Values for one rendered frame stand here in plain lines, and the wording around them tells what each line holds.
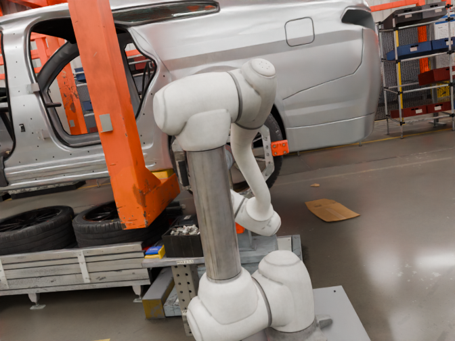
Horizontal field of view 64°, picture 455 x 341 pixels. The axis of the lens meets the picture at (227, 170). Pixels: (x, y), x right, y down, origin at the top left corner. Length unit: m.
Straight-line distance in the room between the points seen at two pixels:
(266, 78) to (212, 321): 0.65
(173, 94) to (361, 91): 1.72
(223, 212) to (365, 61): 1.71
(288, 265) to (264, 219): 0.27
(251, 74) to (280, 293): 0.62
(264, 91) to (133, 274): 1.74
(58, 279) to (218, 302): 1.78
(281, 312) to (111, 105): 1.41
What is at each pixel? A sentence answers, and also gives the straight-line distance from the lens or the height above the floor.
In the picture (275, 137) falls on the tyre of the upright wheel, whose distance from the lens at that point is 2.05.
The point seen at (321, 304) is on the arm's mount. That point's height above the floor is 0.40.
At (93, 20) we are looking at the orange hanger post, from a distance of 2.13.
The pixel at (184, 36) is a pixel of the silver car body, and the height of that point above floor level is 1.58.
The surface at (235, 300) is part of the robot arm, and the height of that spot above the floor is 0.64.
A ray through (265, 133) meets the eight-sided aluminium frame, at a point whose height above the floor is 0.94.
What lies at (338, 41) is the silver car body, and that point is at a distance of 2.41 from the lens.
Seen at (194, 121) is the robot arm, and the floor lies 1.13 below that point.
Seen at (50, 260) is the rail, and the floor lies 0.34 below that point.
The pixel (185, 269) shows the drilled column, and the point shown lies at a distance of 1.88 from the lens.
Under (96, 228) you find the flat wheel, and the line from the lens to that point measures 2.54.
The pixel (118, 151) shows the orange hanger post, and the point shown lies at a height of 0.98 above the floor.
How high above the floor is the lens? 1.19
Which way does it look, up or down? 12 degrees down
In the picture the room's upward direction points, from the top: 10 degrees counter-clockwise
